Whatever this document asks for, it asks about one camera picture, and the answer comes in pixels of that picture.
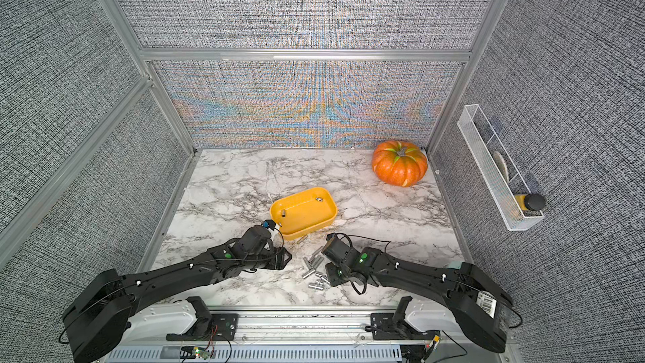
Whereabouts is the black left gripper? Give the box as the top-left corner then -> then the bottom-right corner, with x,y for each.
244,246 -> 295,271

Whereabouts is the silver socket long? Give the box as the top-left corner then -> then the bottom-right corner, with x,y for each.
310,245 -> 324,259

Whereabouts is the yellow bottle black cap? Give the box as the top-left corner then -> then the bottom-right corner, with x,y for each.
514,193 -> 546,212

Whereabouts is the silver socket front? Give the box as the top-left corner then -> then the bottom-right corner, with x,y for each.
308,282 -> 325,291

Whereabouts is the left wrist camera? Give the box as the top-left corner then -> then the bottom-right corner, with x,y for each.
261,219 -> 277,230

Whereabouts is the clear wall shelf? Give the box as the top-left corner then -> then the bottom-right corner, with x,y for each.
457,104 -> 544,231

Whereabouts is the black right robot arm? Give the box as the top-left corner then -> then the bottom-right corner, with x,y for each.
321,233 -> 513,354

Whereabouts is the orange pumpkin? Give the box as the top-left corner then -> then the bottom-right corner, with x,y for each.
371,140 -> 428,188

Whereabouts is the yellow storage box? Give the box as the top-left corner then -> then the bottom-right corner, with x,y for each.
270,187 -> 338,241

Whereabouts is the teal cup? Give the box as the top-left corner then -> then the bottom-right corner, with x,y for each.
445,261 -> 462,269

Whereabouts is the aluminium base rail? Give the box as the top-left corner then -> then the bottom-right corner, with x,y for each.
102,307 -> 509,362

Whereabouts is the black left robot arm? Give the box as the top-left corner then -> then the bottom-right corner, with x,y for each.
61,224 -> 292,362

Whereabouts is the round brush in shelf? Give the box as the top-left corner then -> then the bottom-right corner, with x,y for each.
492,151 -> 510,183

